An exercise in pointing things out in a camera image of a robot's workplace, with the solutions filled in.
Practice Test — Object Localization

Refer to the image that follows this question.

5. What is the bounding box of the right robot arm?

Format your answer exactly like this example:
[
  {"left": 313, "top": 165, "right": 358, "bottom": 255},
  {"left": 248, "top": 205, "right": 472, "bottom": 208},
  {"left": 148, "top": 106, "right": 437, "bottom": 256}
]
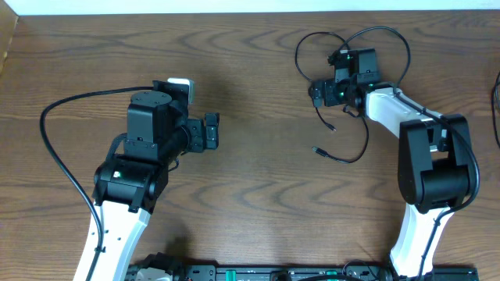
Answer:
[{"left": 309, "top": 48, "right": 479, "bottom": 280}]

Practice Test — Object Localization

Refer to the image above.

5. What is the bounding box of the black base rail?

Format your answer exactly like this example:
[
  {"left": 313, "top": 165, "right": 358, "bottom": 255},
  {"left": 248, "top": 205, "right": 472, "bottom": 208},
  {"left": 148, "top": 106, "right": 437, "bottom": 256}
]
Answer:
[{"left": 124, "top": 252, "right": 480, "bottom": 281}]

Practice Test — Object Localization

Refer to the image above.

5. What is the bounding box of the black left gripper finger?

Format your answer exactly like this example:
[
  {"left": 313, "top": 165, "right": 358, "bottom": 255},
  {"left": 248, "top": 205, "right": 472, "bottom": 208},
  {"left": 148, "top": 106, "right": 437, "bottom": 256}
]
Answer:
[
  {"left": 205, "top": 129, "right": 219, "bottom": 150},
  {"left": 205, "top": 112, "right": 220, "bottom": 131}
]

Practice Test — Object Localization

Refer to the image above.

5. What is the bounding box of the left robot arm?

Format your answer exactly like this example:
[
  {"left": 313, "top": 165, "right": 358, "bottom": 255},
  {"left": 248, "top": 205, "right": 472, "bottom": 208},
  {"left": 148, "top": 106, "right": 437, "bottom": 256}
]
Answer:
[{"left": 74, "top": 78, "right": 220, "bottom": 280}]

